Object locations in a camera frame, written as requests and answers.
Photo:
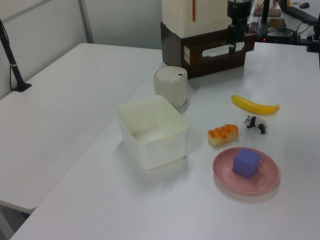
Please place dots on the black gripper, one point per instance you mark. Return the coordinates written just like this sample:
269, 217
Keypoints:
238, 10

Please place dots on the black and white panda toy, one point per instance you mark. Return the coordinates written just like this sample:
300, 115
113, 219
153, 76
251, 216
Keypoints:
255, 123

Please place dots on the yellow toy banana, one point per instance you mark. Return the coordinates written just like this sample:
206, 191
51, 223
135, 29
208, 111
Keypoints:
252, 105

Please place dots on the orange glazed toy bread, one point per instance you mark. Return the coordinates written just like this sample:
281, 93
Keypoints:
222, 135

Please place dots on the black monitor stand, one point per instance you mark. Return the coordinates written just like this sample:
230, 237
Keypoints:
265, 15

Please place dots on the black device with red light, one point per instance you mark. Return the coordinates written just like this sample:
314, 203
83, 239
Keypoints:
278, 37

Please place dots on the dark brown wooden cabinet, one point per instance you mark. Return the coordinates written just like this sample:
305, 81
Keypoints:
172, 47

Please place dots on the black computer mouse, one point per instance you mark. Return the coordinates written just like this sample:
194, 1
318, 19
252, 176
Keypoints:
304, 4

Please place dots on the beige round trash can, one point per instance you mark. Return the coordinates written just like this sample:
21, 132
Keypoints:
171, 87

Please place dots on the purple cube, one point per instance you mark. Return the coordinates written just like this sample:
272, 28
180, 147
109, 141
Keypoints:
246, 163

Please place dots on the pink round plate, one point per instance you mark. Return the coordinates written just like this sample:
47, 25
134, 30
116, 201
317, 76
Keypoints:
225, 172

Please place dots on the white rectangular plastic bin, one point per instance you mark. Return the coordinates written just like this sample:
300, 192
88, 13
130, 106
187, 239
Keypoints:
160, 150

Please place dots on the black pole with table clamp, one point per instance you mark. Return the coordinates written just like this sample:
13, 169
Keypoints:
10, 60

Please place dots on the black clamp mount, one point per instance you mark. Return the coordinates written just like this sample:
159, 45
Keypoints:
314, 37

